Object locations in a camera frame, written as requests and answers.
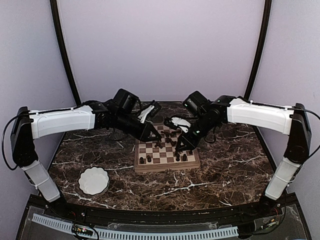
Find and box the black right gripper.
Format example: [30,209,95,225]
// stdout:
[175,113,218,151]

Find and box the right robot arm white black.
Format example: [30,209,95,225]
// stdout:
[169,91,312,217]

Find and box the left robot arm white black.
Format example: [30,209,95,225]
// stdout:
[1,99,162,218]

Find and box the wooden chess board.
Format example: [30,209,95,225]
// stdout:
[134,123,201,173]

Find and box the white fluted ceramic bowl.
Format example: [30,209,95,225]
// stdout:
[78,166,110,196]

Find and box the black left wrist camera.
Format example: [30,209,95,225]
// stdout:
[113,88,139,113]

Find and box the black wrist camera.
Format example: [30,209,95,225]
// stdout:
[113,88,139,113]
[182,90,208,116]

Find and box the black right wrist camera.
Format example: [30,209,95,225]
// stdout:
[182,90,208,116]

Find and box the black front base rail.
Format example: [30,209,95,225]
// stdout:
[27,193,298,230]

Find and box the grey slotted cable duct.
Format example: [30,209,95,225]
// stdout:
[31,213,239,240]

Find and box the black right frame post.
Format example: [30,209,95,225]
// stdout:
[243,0,272,100]

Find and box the black frame post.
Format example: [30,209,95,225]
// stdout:
[243,0,272,100]
[49,0,82,105]

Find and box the black left frame post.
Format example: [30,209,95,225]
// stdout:
[49,0,82,105]

